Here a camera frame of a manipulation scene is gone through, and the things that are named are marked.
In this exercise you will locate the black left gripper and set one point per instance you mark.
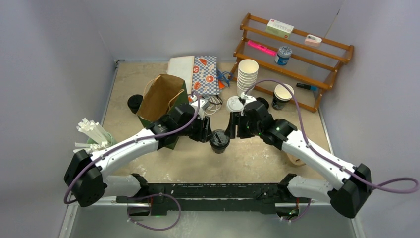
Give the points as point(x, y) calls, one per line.
point(204, 133)

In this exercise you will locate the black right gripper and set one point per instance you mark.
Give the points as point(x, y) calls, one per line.
point(234, 120)

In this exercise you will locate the single black coffee lid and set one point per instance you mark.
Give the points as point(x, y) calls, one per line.
point(218, 137)

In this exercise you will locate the dark takeout coffee cup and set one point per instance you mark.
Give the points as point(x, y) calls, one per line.
point(219, 148)

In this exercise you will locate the green paper bag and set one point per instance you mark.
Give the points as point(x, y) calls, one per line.
point(164, 93)

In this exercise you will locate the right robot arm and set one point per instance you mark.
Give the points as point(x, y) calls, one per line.
point(341, 186)

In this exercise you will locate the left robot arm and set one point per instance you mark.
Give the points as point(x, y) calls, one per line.
point(90, 175)

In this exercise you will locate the dark printed coffee cup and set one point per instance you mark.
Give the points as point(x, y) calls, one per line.
point(281, 96)

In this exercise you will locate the white lid stack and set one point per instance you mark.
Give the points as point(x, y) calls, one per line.
point(234, 104)

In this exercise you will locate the orange paper bag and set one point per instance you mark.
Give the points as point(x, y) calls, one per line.
point(221, 85)

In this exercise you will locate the blue checkered bakery bag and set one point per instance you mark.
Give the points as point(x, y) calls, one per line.
point(204, 77)

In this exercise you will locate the stack of white paper cups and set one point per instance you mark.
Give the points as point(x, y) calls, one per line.
point(247, 75)

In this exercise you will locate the pink highlighter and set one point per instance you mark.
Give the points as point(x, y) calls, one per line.
point(261, 48)

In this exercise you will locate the wooden shelf rack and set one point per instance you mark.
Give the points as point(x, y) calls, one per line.
point(322, 87)

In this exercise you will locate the blue lidded jar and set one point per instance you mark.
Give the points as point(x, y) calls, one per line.
point(283, 55)

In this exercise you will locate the dark blue marker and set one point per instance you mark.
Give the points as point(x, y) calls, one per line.
point(306, 86)

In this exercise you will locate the white green box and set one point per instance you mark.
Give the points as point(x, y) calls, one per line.
point(279, 28)

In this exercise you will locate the pink white small case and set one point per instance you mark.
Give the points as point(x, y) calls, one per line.
point(312, 40)

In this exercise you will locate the wrapped white straws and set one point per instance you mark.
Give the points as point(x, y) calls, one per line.
point(90, 128)

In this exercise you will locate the green straw holder cup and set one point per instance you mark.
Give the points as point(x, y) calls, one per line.
point(102, 141)

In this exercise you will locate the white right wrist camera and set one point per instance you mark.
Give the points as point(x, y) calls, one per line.
point(246, 99)

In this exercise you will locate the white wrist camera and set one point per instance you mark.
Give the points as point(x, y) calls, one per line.
point(202, 105)
point(246, 99)

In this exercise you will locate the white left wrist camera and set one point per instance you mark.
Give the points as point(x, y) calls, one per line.
point(202, 105)

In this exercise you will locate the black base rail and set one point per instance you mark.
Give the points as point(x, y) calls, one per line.
point(265, 198)

